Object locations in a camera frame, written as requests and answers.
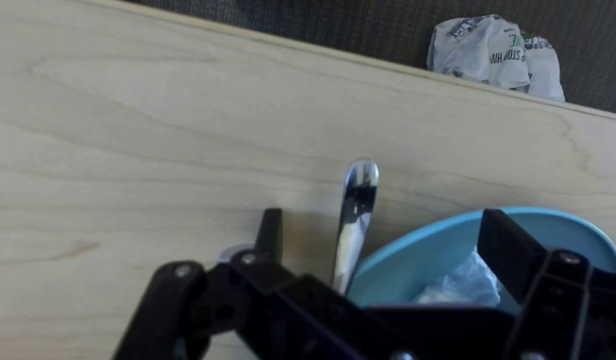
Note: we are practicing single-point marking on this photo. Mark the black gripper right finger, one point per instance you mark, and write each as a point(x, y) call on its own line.
point(560, 300)

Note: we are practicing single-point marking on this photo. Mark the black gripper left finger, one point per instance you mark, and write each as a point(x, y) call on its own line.
point(275, 312)

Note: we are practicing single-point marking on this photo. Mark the light blue plate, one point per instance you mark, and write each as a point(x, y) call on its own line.
point(415, 261)

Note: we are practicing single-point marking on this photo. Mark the crumpled white plastic bag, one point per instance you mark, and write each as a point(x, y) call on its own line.
point(489, 50)

